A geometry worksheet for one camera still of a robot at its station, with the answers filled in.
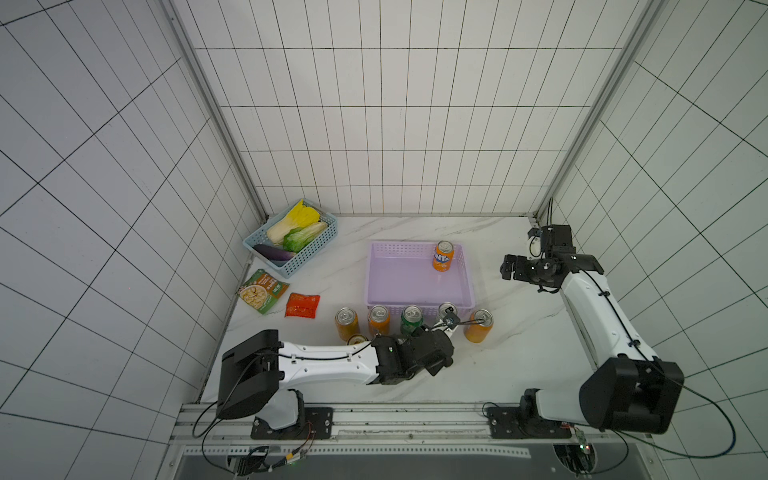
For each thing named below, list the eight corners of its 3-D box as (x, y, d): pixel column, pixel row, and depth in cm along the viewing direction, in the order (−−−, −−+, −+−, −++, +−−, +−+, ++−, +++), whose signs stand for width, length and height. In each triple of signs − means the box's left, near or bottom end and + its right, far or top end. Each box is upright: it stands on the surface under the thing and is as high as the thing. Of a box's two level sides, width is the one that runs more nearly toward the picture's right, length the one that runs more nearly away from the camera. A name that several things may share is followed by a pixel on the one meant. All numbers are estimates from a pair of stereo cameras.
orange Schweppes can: (466, 343, 88) (475, 328, 80) (463, 324, 92) (471, 308, 83) (484, 343, 88) (495, 328, 80) (480, 324, 92) (490, 308, 83)
